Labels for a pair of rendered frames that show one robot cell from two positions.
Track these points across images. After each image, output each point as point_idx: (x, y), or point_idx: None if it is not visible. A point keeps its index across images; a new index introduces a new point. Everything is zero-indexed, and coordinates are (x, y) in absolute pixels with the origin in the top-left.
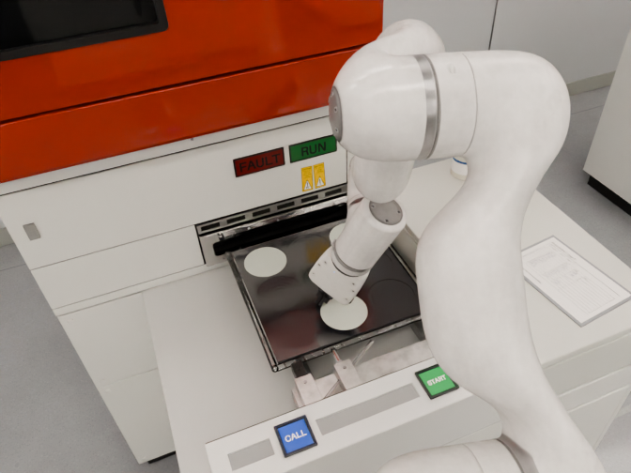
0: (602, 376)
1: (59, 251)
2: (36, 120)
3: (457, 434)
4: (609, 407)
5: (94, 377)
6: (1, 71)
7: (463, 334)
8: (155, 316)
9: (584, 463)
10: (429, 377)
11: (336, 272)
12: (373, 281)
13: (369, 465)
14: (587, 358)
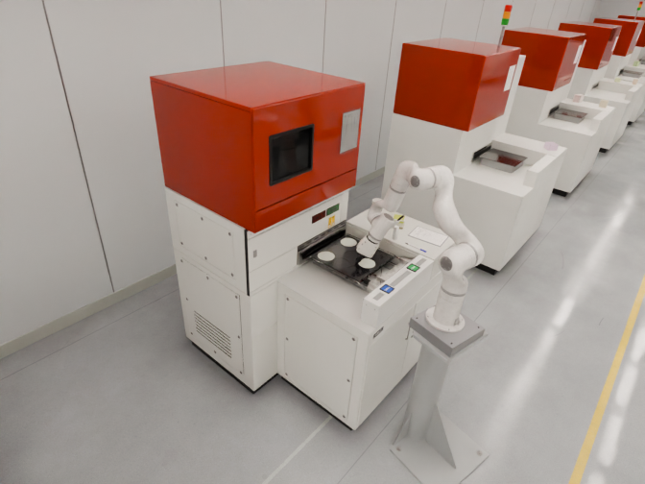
0: None
1: (259, 262)
2: (275, 205)
3: (419, 287)
4: None
5: (252, 331)
6: (273, 188)
7: (451, 219)
8: (291, 286)
9: (476, 239)
10: (411, 267)
11: (370, 244)
12: None
13: (403, 299)
14: None
